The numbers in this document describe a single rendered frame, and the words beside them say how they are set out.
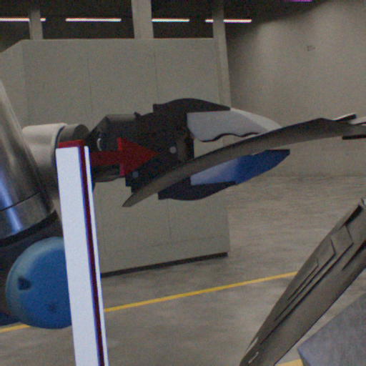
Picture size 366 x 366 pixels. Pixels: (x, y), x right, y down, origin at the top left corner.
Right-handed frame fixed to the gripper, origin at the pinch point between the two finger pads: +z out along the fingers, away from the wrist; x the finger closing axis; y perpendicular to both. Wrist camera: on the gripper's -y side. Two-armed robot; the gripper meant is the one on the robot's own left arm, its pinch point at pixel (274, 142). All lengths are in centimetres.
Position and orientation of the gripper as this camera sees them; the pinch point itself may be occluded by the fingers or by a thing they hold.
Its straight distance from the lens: 64.1
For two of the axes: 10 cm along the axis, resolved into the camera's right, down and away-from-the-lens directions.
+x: 0.6, 10.0, -0.5
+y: 2.3, 0.4, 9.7
